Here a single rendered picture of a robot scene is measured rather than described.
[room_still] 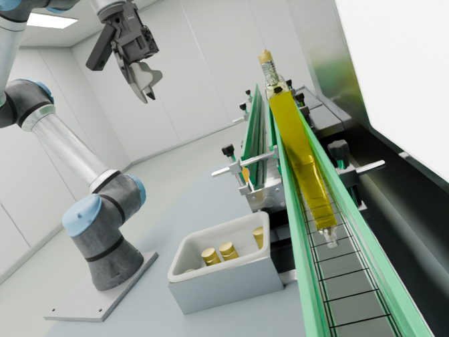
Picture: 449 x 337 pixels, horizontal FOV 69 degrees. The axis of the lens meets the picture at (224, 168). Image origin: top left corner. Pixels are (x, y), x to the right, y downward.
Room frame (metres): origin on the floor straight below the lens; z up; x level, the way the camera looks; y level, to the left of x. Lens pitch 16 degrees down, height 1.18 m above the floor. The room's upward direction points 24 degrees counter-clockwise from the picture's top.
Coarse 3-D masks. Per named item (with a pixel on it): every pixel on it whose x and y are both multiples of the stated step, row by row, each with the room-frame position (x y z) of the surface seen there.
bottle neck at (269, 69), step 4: (272, 60) 0.77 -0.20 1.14; (264, 64) 0.77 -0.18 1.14; (268, 64) 0.76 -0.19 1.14; (272, 64) 0.77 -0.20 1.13; (264, 68) 0.77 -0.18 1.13; (268, 68) 0.77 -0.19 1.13; (272, 68) 0.77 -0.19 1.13; (264, 72) 0.78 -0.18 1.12; (268, 72) 0.77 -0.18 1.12; (272, 72) 0.76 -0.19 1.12; (276, 72) 0.77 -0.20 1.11; (268, 76) 0.77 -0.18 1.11; (272, 76) 0.77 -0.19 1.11; (276, 76) 0.77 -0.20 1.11; (268, 80) 0.77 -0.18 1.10; (272, 80) 0.77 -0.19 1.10; (276, 80) 0.76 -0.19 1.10; (268, 84) 0.78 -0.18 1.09
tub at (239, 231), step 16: (224, 224) 0.71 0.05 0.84; (240, 224) 0.70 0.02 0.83; (256, 224) 0.69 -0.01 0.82; (192, 240) 0.73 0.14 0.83; (208, 240) 0.72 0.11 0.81; (224, 240) 0.71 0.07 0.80; (240, 240) 0.70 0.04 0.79; (176, 256) 0.66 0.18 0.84; (192, 256) 0.71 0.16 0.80; (240, 256) 0.67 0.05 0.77; (256, 256) 0.53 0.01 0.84; (176, 272) 0.62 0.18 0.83; (192, 272) 0.57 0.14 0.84; (208, 272) 0.56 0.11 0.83
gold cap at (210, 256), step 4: (208, 248) 0.69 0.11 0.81; (212, 248) 0.68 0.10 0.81; (204, 252) 0.68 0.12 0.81; (208, 252) 0.67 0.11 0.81; (212, 252) 0.66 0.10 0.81; (204, 256) 0.66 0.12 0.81; (208, 256) 0.66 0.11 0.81; (212, 256) 0.66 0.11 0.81; (216, 256) 0.66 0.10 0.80; (204, 260) 0.66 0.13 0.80; (208, 260) 0.66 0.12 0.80; (212, 260) 0.66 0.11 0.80; (216, 260) 0.66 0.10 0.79; (208, 264) 0.66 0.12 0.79; (212, 264) 0.66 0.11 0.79
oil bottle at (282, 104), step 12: (276, 84) 0.76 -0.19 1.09; (276, 96) 0.75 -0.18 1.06; (288, 96) 0.75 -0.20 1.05; (276, 108) 0.76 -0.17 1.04; (288, 108) 0.75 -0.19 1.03; (276, 120) 0.76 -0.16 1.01; (288, 120) 0.75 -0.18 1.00; (300, 120) 0.75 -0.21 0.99; (288, 132) 0.75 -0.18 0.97; (300, 132) 0.75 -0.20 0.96; (288, 144) 0.76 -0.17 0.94; (300, 144) 0.75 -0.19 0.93; (300, 156) 0.75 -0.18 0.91; (312, 156) 0.75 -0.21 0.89
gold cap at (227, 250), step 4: (224, 244) 0.67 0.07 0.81; (228, 244) 0.67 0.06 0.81; (232, 244) 0.66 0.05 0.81; (220, 248) 0.66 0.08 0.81; (224, 248) 0.66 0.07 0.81; (228, 248) 0.65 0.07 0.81; (232, 248) 0.65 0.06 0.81; (220, 252) 0.66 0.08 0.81; (224, 252) 0.65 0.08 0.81; (228, 252) 0.65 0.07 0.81; (232, 252) 0.65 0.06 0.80; (236, 252) 0.66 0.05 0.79; (224, 256) 0.65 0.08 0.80; (228, 256) 0.65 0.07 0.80; (232, 256) 0.65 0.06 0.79; (236, 256) 0.65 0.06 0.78; (224, 260) 0.65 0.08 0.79; (228, 260) 0.65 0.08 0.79
